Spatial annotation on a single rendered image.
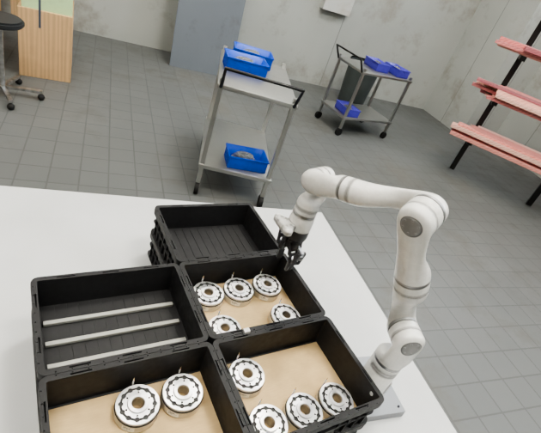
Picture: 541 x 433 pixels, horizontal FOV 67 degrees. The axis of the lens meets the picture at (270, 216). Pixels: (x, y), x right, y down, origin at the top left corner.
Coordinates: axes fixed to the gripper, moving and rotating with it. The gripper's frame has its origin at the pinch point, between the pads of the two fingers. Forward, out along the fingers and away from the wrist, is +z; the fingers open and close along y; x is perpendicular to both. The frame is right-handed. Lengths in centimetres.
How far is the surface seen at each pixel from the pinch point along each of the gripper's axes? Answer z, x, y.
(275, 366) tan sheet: 17.3, 10.4, -25.7
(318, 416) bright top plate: 14.5, 7.3, -43.8
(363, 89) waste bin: 67, -401, 420
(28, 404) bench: 30, 72, -12
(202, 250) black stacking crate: 17.4, 15.8, 25.9
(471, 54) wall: -24, -609, 425
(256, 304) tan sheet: 17.2, 6.0, -2.5
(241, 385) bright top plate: 14.4, 24.1, -30.0
